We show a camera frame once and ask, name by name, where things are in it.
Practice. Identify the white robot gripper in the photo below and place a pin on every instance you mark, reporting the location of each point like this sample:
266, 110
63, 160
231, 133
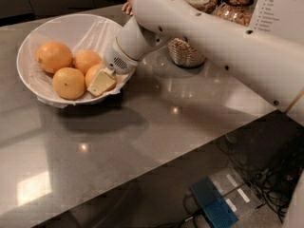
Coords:
118, 60

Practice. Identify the orange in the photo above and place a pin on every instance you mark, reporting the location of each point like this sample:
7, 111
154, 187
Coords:
91, 73
69, 83
52, 56
86, 59

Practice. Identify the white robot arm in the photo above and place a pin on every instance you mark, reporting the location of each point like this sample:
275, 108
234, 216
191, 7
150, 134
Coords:
271, 66

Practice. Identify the white plastic bowl liner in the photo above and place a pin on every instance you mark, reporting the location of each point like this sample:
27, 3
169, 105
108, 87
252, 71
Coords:
88, 38

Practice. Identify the white bowl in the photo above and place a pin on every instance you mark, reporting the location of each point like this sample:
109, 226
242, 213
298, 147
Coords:
63, 29

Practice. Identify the person's hand on counter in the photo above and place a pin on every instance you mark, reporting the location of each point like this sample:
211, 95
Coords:
128, 7

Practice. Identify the middle glass cereal jar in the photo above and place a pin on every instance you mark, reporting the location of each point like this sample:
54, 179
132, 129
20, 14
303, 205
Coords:
182, 54

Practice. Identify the glass cereal jar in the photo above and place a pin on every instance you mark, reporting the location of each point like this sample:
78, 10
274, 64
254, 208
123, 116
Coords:
237, 11
182, 54

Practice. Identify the right glass cereal jar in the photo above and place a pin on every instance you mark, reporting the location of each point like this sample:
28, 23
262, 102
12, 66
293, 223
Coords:
237, 11

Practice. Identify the blue box on floor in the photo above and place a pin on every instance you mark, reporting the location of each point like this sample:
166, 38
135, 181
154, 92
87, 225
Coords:
213, 204

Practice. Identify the white allergens information sign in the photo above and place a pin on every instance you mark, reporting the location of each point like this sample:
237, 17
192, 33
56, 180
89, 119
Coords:
283, 18

